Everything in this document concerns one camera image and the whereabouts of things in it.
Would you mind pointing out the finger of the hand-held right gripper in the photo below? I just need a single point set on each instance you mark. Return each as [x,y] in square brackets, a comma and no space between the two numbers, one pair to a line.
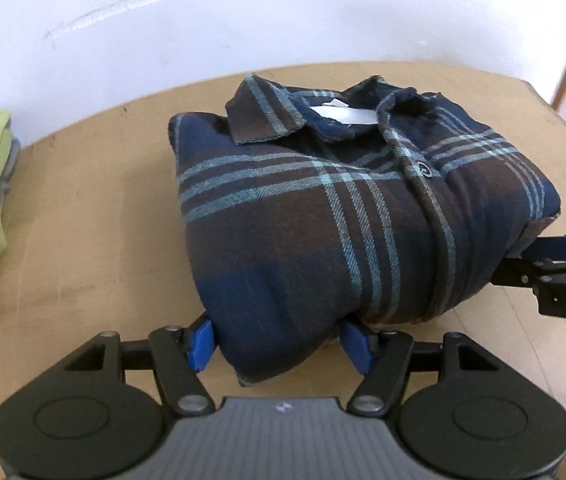
[555,249]

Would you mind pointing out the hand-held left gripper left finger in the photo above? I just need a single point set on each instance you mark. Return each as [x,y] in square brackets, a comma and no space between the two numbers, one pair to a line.
[202,342]

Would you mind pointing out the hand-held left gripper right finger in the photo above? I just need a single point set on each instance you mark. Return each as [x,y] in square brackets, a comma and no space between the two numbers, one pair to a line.
[355,345]

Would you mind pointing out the navy brown plaid shirt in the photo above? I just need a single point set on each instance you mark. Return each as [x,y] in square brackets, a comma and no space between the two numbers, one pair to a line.
[313,220]

